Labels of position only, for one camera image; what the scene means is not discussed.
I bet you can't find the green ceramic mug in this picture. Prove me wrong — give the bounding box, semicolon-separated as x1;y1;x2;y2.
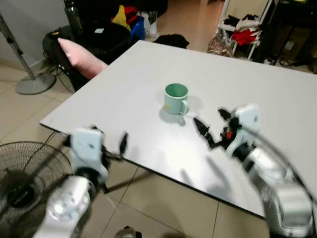
164;83;190;116

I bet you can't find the patterned brown bag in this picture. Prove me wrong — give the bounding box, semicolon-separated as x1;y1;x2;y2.
207;29;237;58

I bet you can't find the white clothes rack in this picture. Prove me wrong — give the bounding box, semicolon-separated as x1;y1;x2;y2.
218;0;274;61

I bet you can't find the pink pillow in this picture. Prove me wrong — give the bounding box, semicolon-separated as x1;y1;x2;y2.
58;38;108;80

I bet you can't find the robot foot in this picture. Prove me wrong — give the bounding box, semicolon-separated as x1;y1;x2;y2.
115;226;143;238

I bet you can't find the red cloth on rack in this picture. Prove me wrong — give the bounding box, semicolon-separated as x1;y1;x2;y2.
232;29;259;46

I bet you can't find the black chair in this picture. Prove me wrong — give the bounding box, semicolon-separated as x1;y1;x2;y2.
42;20;137;92

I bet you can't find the black bag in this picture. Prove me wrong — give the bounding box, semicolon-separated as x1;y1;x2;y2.
154;34;190;49

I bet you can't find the tall dark cardboard box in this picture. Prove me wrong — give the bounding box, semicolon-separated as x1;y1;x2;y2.
274;25;299;61

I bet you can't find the black cloth on rack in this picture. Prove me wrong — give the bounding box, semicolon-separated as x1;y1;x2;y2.
223;16;242;28

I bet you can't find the white cloth on rack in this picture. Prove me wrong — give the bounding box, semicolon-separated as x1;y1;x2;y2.
237;17;262;31

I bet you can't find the black floor fan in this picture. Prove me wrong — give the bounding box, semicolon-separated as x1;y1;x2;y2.
0;141;74;234

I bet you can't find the blue bag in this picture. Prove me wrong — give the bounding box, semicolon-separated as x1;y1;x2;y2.
130;16;147;41

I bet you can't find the dark green bottle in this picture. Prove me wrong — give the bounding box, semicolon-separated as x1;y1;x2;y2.
63;0;84;35

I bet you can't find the black shelf cabinet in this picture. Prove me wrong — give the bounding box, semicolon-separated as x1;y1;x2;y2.
255;0;317;72

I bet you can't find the white plastic bag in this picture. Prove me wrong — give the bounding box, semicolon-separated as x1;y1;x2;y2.
141;11;158;38

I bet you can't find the red cloth beside yellow cloth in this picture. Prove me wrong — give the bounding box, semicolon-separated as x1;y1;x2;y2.
124;6;139;23

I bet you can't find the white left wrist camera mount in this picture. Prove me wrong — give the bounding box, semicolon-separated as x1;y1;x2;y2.
69;127;109;181

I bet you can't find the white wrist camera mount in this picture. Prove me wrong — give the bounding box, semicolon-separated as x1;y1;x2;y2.
233;103;262;149
69;127;109;181

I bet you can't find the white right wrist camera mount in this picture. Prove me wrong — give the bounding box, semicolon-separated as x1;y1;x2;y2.
233;103;262;149

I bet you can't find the grey pedestal fan stand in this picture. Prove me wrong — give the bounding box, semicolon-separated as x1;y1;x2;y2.
0;14;56;95

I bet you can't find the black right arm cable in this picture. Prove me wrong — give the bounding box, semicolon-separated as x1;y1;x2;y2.
240;124;317;204

